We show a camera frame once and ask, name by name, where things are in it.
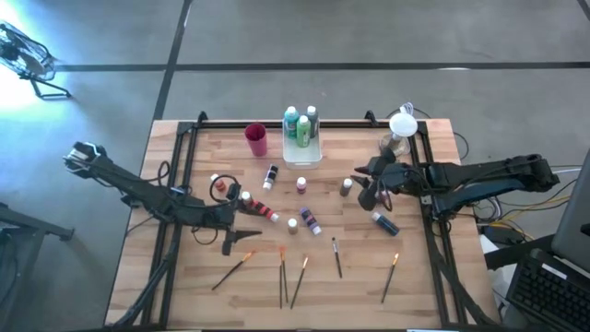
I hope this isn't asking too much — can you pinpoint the small purple paint bottle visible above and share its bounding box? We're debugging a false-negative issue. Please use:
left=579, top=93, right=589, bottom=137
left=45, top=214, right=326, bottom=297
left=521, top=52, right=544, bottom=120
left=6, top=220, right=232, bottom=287
left=299, top=207, right=323, bottom=237

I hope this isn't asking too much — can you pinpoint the paintbrush wide gold ferrule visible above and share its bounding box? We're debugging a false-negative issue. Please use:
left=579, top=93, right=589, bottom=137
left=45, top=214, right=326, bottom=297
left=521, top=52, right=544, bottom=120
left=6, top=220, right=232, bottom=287
left=210, top=250, right=257, bottom=291

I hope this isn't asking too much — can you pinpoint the black keyboard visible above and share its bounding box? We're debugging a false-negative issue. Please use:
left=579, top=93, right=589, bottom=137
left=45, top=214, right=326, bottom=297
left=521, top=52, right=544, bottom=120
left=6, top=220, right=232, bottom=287
left=505, top=248, right=590, bottom=332

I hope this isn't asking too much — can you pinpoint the black aluminium rig frame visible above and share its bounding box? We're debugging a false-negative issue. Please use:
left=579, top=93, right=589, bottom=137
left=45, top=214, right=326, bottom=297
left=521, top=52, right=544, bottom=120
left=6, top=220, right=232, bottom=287
left=112, top=110, right=499, bottom=331

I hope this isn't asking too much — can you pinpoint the large teal paint bottle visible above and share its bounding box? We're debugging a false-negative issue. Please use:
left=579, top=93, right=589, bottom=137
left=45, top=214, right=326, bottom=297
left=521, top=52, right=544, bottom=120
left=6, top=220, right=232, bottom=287
left=283, top=105, right=301, bottom=139

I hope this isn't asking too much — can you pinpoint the grey monitor back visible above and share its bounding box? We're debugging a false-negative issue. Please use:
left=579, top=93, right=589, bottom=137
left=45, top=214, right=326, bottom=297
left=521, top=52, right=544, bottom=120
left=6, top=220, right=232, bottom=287
left=550, top=149, right=590, bottom=273

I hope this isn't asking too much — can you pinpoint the small blue paint bottle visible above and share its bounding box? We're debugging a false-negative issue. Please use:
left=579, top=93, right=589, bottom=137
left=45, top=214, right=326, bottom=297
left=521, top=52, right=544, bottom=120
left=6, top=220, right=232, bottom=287
left=371, top=210, right=401, bottom=237

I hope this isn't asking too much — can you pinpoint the red plastic cup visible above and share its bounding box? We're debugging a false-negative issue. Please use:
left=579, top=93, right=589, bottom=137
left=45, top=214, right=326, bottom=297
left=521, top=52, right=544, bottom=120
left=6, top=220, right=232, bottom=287
left=243, top=123, right=269, bottom=158

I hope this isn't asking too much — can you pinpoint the large dark grey paint bottle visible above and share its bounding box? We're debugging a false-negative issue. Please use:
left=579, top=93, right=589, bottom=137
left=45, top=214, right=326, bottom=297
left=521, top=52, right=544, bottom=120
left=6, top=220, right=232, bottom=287
left=306, top=105, right=320, bottom=139

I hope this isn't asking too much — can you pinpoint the white plastic bin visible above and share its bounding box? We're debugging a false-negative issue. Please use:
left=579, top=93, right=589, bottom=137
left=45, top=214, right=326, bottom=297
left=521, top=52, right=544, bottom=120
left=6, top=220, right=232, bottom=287
left=281, top=117, right=324, bottom=171

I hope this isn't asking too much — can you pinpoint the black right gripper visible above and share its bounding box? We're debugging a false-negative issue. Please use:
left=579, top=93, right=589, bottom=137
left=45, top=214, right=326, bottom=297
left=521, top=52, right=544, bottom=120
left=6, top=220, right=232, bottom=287
left=352, top=149, right=419, bottom=212

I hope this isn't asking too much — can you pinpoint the small red-orange paint bottle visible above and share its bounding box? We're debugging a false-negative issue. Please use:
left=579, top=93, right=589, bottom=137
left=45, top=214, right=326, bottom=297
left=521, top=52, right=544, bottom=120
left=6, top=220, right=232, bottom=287
left=251, top=199, right=280, bottom=223

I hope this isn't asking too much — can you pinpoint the black paintbrush gold ferrule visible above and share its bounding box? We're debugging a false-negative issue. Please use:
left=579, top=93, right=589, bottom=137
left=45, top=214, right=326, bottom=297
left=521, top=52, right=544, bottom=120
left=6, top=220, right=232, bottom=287
left=380, top=252, right=401, bottom=304
left=277, top=245, right=289, bottom=304
left=277, top=251, right=284, bottom=310
left=289, top=255, right=310, bottom=311

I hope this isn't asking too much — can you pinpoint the large green paint bottle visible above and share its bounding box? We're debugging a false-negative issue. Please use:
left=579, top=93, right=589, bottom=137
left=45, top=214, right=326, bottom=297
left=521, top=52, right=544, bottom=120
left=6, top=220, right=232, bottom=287
left=296, top=114, right=312, bottom=148

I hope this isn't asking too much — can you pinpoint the small grey paint bottle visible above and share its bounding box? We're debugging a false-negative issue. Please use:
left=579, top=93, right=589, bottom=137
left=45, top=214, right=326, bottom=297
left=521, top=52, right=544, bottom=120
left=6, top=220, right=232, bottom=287
left=261, top=163, right=280, bottom=191

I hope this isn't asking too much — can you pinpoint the paintbrush silver ferrule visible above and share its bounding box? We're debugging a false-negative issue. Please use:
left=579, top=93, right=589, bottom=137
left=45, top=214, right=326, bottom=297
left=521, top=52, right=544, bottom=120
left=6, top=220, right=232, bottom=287
left=331, top=236, right=344, bottom=279

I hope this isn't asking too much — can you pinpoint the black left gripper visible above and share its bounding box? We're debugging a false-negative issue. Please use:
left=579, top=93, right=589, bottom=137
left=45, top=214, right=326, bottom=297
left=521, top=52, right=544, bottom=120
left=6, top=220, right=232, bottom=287
left=214, top=182, right=264, bottom=257

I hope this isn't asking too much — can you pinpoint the black wire floor fan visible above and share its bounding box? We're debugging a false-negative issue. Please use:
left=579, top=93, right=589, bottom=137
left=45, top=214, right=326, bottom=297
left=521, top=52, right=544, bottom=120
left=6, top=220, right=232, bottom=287
left=0, top=20, right=73, bottom=101

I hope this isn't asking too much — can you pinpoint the dark grey side desk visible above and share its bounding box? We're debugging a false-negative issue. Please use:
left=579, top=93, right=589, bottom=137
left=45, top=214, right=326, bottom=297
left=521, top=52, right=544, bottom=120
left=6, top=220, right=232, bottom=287
left=0, top=202, right=75, bottom=332

